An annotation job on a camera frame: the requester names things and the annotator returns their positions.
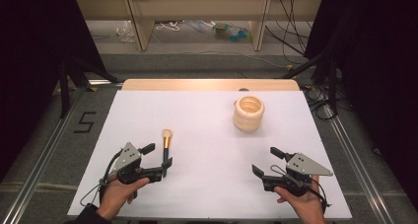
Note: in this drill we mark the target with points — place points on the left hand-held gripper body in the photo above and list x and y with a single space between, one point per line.
127 160

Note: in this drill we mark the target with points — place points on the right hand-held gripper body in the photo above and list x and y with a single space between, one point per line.
304 167

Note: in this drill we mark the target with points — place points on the makeup brush with gold ferrule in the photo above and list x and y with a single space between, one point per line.
167 141

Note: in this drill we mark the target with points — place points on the person's left hand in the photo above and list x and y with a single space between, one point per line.
116 194

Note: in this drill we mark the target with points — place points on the person's right hand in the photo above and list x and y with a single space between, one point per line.
305 206

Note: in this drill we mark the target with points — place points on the ribbed wooden round holder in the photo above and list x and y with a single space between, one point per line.
246 118

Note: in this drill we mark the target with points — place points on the white table sheet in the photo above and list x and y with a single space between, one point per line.
210 145

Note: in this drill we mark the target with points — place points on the light wooden table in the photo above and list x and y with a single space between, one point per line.
210 84

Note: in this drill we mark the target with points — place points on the black metal stand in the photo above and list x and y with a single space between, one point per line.
69 82
323 69

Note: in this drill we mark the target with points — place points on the clear plastic bag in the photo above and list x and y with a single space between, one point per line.
125 31

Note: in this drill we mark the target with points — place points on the black curtain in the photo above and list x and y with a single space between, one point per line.
33 69
378 69

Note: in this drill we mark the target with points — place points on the colourful plastic toy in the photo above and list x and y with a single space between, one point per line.
231 31

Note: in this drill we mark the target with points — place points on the light wooden shelf unit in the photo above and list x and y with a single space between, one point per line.
200 7

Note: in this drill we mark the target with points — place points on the metal floor rail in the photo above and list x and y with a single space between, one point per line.
36 171
361 164

